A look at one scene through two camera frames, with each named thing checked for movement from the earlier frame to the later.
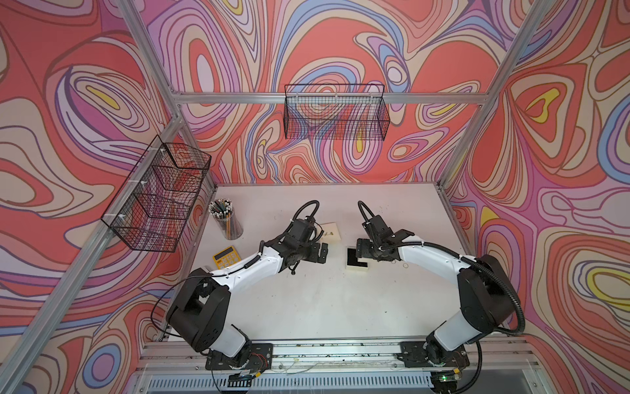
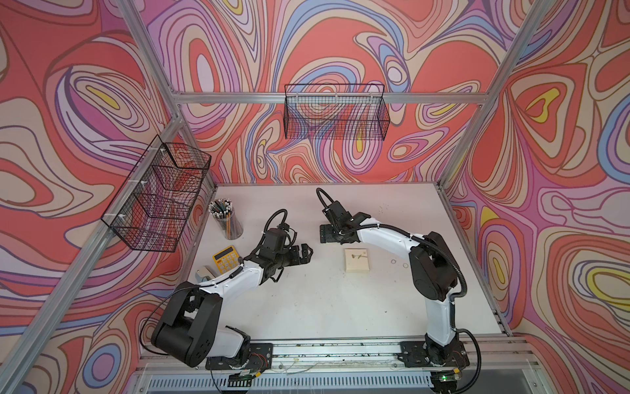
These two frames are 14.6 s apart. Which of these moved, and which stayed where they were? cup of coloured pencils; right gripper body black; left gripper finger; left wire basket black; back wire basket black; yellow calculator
Moved: right gripper body black; left gripper finger
Stayed: left wire basket black; yellow calculator; cup of coloured pencils; back wire basket black
